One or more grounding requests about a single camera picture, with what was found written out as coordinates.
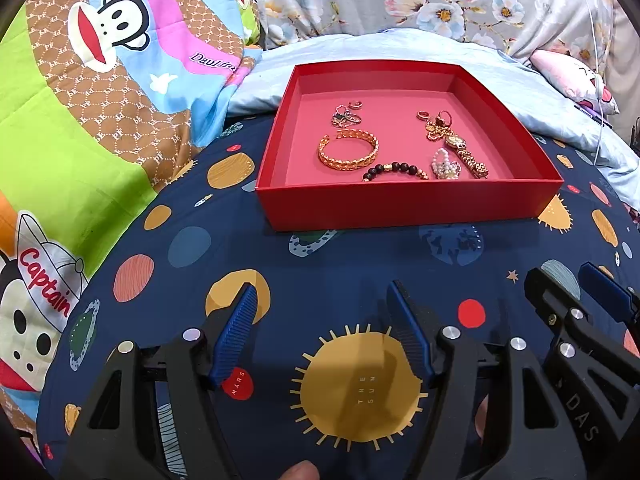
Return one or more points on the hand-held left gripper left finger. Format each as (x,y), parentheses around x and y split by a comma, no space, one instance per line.
(235,332)

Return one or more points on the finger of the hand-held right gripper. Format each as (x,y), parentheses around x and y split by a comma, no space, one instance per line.
(607,292)
(552,305)

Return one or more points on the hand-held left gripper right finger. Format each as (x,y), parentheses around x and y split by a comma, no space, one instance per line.
(411,335)

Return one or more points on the red cardboard box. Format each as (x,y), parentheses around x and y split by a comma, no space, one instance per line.
(400,205)

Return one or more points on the person's left hand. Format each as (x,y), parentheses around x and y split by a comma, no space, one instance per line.
(299,472)

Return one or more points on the navy planet print bedsheet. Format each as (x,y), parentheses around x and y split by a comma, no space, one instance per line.
(200,220)

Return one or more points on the gold wrist watch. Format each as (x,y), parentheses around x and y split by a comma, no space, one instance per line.
(455,141)

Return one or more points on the gold flower ornament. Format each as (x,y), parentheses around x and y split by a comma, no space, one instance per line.
(439,125)

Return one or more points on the gold hoop earring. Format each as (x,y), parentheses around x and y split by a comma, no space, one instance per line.
(424,115)

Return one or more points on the pink plush pillow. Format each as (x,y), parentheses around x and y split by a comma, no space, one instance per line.
(565,72)

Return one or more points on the silver charm keyring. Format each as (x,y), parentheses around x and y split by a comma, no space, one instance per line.
(345,116)

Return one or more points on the light blue pillow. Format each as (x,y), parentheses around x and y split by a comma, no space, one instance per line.
(505,75)

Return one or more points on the cartoon monkey blanket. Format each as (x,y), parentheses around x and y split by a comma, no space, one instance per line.
(75,125)

